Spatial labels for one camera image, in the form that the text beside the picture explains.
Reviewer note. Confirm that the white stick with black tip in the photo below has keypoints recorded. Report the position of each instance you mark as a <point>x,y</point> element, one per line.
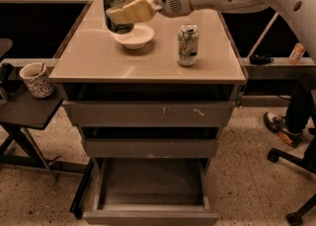
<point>262,35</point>

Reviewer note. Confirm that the grey drawer cabinet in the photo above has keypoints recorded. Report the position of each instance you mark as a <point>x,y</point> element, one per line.
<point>94,67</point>

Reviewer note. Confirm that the person's dark trouser leg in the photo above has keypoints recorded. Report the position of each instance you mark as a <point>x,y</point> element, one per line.
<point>301,106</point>

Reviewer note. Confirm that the patterned paper cup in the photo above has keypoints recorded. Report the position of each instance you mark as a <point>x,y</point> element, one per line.
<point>35,77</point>

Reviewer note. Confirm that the grey drawer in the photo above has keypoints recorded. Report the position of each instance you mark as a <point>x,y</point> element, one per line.
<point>150,148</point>
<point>148,114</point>
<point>151,192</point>

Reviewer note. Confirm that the dark side table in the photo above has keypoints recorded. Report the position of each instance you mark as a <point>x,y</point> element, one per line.
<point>24,112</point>

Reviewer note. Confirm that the person's shoe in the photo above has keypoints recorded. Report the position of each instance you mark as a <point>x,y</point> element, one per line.
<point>275,123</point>

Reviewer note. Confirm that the top grey drawer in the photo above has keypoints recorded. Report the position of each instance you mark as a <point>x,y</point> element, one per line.
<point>148,114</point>

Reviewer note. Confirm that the white paper bowl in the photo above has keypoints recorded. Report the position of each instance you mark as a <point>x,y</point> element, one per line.
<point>137,38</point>

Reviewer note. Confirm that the white and green soda can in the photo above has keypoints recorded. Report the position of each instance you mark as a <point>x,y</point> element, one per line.
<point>188,45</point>

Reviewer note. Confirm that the black object on ledge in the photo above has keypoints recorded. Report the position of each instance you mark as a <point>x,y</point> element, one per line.
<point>256,59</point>

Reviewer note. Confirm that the bottom grey drawer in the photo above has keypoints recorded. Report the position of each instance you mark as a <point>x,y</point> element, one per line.
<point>151,192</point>

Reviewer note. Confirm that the middle grey drawer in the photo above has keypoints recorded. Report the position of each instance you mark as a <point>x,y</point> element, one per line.
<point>150,148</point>

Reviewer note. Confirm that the black office chair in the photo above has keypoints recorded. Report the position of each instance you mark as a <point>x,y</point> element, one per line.
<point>308,163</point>

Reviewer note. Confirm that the orange drink bottle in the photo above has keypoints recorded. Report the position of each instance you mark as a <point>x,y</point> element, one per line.
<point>296,53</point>

